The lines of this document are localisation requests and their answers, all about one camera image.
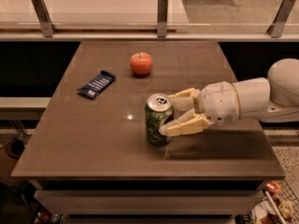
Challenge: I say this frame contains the left metal railing bracket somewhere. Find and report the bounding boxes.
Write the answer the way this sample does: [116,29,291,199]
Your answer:
[31,0,56,37]

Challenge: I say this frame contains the grey table drawer front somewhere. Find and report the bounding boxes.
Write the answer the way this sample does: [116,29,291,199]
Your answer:
[35,190,263,216]

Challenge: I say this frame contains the wire basket with snacks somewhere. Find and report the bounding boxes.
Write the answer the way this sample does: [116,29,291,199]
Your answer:
[243,180,299,224]

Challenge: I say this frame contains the right metal railing bracket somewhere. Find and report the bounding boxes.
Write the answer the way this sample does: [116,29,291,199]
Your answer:
[267,0,296,38]

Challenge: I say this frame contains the green soda can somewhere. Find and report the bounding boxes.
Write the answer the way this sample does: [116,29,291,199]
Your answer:
[145,93,174,146]

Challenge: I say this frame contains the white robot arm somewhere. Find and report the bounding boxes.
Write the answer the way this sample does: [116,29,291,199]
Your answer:
[159,58,299,136]

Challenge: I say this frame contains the middle metal railing bracket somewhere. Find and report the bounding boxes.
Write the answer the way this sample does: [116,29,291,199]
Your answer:
[157,0,168,37]

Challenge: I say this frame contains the dark round bin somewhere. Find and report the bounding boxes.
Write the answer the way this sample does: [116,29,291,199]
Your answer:
[6,139,25,160]

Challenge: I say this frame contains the metal railing bracket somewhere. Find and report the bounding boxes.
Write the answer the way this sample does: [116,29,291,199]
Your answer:
[267,0,296,38]
[157,0,168,37]
[31,0,56,37]

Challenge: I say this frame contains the blue snack bar wrapper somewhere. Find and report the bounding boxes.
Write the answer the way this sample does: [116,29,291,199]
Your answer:
[78,70,116,100]

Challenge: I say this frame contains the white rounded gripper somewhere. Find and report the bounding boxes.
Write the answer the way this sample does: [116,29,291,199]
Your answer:
[159,81,240,136]

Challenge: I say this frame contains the red apple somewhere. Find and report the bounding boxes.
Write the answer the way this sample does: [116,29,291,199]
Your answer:
[130,51,153,76]

